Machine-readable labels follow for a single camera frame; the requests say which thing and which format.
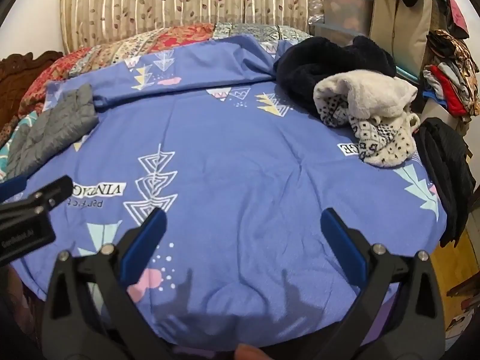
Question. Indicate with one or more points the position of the carved wooden headboard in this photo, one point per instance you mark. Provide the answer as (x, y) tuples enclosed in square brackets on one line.
[(18, 72)]

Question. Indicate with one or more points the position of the pile of colourful clothes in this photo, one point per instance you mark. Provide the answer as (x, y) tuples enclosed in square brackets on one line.
[(452, 75)]

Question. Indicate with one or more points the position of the black garment hanging bedside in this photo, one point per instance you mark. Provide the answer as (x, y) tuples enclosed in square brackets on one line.
[(443, 153)]

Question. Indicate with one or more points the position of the grey quilted puffer jacket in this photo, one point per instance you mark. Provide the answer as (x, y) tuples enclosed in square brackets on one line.
[(56, 129)]

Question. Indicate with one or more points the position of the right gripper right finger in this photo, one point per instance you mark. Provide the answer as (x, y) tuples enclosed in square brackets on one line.
[(398, 313)]

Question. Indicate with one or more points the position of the clear plastic storage bin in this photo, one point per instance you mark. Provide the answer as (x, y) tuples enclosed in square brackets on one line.
[(344, 20)]

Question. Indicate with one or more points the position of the dark navy fleece garment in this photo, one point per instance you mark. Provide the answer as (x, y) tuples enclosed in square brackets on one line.
[(305, 64)]

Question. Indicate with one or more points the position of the red floral patchwork quilt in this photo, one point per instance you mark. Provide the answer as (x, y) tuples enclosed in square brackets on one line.
[(89, 59)]

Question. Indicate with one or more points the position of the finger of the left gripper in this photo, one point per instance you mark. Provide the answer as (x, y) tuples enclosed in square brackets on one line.
[(11, 187), (49, 196)]

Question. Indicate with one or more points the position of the white patterned fleece garment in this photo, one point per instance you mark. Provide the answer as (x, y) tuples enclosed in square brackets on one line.
[(377, 108)]

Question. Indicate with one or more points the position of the blue patterned bed sheet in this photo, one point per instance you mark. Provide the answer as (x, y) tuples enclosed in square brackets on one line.
[(243, 175)]

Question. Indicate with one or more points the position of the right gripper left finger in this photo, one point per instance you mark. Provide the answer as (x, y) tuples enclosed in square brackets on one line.
[(88, 313)]

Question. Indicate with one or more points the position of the beige fabric wardrobe organizer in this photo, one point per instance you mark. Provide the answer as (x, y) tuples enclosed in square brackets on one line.
[(402, 31)]

